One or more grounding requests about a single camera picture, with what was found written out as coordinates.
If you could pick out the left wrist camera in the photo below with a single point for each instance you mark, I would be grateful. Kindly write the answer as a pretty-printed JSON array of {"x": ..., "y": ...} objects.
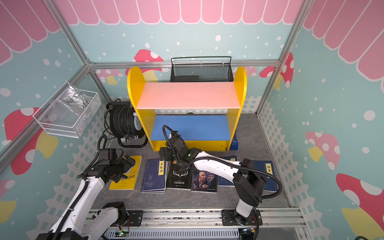
[{"x": 108, "y": 154}]

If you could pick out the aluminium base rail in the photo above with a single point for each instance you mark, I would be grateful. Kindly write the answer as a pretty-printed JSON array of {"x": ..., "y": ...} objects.
[{"x": 201, "y": 223}]

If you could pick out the dark blue thread-bound book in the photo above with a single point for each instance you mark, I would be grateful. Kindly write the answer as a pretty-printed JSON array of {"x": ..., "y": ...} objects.
[{"x": 155, "y": 176}]

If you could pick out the clear plastic bag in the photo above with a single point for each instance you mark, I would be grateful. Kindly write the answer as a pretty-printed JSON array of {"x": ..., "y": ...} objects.
[{"x": 72, "y": 103}]

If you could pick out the yellow cartoon cover book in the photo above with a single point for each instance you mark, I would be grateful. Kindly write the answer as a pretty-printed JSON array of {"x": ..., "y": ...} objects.
[{"x": 132, "y": 180}]

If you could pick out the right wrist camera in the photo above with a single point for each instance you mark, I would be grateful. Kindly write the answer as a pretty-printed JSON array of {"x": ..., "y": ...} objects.
[{"x": 176, "y": 142}]

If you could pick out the white wire wall basket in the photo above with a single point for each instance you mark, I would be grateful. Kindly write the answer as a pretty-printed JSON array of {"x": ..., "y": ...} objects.
[{"x": 49, "y": 119}]

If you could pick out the black cable reel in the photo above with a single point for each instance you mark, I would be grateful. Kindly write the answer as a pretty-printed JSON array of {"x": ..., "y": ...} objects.
[{"x": 122, "y": 123}]

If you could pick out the blue crate behind shelf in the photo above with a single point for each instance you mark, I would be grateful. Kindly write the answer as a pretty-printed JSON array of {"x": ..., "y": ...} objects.
[{"x": 235, "y": 143}]

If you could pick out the dark blue book far right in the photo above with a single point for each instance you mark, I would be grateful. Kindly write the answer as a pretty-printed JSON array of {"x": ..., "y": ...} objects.
[{"x": 267, "y": 167}]

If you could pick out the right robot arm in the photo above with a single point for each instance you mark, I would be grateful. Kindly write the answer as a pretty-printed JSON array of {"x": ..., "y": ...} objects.
[{"x": 252, "y": 185}]

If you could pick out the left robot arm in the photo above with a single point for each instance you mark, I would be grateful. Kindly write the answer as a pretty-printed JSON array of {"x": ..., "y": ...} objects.
[{"x": 106, "y": 166}]

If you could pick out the black wire mesh basket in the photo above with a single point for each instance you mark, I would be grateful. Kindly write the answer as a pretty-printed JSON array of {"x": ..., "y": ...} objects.
[{"x": 201, "y": 69}]

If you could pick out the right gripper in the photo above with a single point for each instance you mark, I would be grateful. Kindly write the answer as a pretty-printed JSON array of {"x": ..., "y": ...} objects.
[{"x": 162, "y": 152}]

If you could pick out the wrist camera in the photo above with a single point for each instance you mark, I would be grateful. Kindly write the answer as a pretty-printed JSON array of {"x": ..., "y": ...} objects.
[
  {"x": 108, "y": 154},
  {"x": 176, "y": 142}
]

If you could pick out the black antler cover book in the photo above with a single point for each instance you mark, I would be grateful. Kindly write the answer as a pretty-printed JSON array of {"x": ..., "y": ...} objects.
[{"x": 174, "y": 182}]

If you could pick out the blue book yellow label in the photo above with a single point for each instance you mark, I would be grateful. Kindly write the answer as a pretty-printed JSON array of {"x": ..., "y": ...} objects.
[{"x": 222, "y": 181}]

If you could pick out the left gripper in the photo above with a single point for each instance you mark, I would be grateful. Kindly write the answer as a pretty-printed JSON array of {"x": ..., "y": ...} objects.
[{"x": 127, "y": 166}]

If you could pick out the old man cover book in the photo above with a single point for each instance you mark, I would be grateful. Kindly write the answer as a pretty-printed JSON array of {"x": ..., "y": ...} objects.
[{"x": 203, "y": 181}]

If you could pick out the yellow bookshelf pink blue shelves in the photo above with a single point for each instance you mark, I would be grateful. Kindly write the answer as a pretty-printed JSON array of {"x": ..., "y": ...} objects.
[{"x": 205, "y": 114}]

